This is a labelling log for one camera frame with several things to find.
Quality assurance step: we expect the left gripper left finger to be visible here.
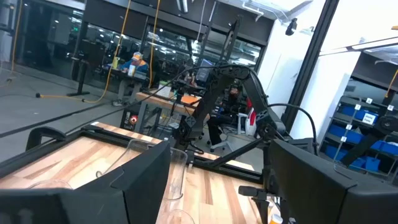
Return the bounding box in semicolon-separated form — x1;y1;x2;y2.
0;140;172;224

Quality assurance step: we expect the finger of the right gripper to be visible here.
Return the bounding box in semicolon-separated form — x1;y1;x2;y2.
253;198;270;224

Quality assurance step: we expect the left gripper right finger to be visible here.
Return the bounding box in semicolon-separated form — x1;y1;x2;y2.
269;138;398;224

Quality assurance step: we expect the small amber pill bottle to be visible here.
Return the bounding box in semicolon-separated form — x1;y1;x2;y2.
267;213;284;224

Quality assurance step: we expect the wide clear plastic bin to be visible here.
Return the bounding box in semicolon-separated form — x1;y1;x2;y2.
95;138;189;202

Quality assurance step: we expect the blue storage bin white label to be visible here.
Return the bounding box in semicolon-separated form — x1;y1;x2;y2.
341;105;379;125

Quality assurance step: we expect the white and red bag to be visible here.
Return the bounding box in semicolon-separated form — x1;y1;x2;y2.
244;98;259;137

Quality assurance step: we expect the white office chair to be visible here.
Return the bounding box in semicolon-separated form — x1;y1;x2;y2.
208;111;240;153

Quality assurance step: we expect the black jointed bar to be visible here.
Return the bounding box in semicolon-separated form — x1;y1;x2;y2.
341;114;398;167

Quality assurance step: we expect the person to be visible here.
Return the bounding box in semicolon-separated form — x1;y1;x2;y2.
112;51;150;107
206;85;249;147

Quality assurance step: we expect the dark shelf rack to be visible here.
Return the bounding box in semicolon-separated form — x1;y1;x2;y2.
320;95;398;178

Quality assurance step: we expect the wooden workshop desk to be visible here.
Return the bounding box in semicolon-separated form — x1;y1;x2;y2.
135;90;212;134

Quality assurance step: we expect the computer monitor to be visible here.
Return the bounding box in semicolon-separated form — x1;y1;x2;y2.
195;58;215;83

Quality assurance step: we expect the black standing desk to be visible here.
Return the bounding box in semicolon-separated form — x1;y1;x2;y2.
67;57;91;97

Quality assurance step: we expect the black aluminium table frame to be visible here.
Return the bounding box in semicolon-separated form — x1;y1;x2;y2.
0;123;265;184

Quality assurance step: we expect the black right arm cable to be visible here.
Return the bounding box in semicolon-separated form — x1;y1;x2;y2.
267;103;318;156

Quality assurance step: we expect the thick black cable loop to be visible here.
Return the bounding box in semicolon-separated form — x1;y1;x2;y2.
25;126;67;152

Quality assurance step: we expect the black structural post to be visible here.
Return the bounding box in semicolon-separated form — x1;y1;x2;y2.
281;0;340;133

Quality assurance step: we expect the yellow hanging cable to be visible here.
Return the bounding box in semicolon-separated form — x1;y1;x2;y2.
148;0;161;88
35;0;132;104

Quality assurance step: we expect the black security camera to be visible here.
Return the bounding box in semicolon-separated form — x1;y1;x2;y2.
285;17;299;37

